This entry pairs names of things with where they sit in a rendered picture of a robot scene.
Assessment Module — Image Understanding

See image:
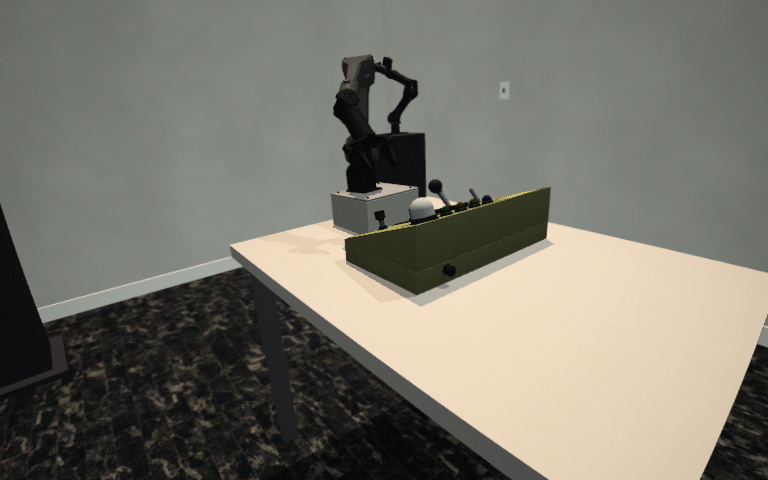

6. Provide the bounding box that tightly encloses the olive control console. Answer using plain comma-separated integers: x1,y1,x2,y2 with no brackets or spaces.
346,179,551,295

